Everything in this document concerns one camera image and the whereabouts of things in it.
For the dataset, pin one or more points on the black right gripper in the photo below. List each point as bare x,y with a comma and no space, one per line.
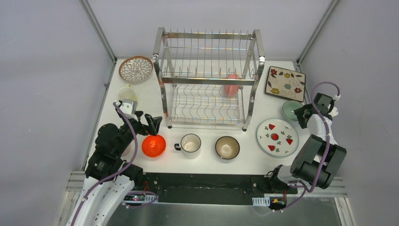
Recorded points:
299,112

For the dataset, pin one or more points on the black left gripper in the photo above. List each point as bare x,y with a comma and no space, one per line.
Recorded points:
144,125

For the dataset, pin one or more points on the mint green bowl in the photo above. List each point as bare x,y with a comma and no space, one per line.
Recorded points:
289,107

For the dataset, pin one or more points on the pink mug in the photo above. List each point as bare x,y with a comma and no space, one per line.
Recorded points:
231,90

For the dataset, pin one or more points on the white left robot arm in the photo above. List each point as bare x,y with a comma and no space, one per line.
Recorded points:
108,179

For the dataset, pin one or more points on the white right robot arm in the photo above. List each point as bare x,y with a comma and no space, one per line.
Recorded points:
320,158

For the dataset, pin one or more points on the stainless steel dish rack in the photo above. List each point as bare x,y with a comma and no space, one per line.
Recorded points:
191,68

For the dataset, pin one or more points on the orange plastic bowl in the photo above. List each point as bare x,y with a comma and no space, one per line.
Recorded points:
153,146

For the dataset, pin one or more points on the light green mug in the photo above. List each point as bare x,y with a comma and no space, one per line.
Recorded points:
127,92

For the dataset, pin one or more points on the square floral plate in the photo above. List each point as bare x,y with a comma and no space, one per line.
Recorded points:
286,84

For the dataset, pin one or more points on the white ribbed mug black rim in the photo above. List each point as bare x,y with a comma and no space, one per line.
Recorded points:
189,146

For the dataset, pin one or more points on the brown floral round plate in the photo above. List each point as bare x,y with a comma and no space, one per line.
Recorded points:
136,69

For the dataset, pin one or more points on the beige bowl dark rim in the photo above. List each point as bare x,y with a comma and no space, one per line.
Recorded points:
227,147

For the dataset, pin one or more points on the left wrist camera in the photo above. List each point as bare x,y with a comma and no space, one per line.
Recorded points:
128,107

